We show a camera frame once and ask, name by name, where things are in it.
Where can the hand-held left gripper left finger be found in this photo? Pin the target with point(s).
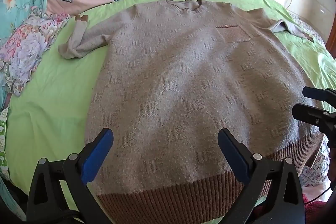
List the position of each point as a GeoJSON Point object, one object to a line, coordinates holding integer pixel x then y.
{"type": "Point", "coordinates": [97, 150]}

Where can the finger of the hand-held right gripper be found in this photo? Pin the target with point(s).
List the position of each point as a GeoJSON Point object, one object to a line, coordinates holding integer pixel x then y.
{"type": "Point", "coordinates": [319, 96]}
{"type": "Point", "coordinates": [305, 111]}

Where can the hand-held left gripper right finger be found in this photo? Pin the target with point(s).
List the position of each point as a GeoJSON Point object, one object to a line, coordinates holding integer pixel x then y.
{"type": "Point", "coordinates": [232, 151]}

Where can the beige knit sweater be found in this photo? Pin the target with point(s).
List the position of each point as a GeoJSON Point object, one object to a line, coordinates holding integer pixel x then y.
{"type": "Point", "coordinates": [194, 87]}

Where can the light green bed sheet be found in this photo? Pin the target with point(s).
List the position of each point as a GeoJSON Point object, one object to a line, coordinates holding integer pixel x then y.
{"type": "Point", "coordinates": [52, 98]}

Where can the green white patterned cloth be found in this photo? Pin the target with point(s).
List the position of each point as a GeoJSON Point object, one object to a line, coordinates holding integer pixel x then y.
{"type": "Point", "coordinates": [2, 145]}

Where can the purple pink floral cloth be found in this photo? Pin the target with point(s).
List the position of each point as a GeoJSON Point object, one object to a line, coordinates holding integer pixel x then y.
{"type": "Point", "coordinates": [29, 45]}

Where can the brown wooden frame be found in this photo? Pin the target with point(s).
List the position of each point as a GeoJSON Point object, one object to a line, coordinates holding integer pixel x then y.
{"type": "Point", "coordinates": [331, 44]}

